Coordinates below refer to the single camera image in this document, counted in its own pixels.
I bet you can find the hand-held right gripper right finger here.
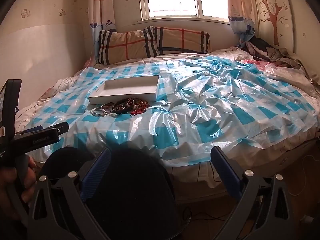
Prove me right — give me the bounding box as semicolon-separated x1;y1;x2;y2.
211;146;295;240

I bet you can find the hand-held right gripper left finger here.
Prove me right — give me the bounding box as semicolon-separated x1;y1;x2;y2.
26;147;112;240

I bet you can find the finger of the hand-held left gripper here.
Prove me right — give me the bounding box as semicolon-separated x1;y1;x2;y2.
25;126;58;134
49;122;69;143

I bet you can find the black band bracelet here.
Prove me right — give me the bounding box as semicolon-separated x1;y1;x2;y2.
101;102;117;112

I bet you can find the white shallow cardboard box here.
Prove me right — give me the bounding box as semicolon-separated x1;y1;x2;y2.
88;75;160;105

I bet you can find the person's left hand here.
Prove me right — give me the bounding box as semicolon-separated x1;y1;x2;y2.
0;157;38;230

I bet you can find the bed with pale bedding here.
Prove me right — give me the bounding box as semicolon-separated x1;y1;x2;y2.
15;46;320;198

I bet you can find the black round seat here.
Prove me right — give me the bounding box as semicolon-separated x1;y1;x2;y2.
40;147;177;240

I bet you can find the silver bangle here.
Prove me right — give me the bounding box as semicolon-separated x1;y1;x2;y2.
94;104;112;116

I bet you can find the white board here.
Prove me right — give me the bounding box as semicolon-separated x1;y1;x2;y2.
0;24;88;117

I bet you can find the blue checked plastic sheet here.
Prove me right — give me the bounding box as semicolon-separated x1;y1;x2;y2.
32;55;315;167

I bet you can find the plaid pillow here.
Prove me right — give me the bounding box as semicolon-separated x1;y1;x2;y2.
144;26;210;55
97;27;160;65

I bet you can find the pile of clothes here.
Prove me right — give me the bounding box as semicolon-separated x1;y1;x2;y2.
239;36;304;70

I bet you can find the patterned curtain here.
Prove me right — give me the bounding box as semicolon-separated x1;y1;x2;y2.
87;0;117;55
226;0;257;47

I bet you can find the black cable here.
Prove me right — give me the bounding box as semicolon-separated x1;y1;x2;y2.
182;204;227;222

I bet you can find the dark brown bead bracelet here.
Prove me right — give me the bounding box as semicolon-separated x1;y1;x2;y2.
112;99;131;114

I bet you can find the red braided bracelet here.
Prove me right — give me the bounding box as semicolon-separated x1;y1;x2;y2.
130;106;148;116

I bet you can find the brown and white bead bracelet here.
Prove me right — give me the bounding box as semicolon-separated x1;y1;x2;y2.
125;98;144;109

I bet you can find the white cable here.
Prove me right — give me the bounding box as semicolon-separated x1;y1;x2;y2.
287;154;320;196

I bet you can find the tree wall sticker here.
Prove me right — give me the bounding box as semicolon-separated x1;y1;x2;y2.
259;0;291;47

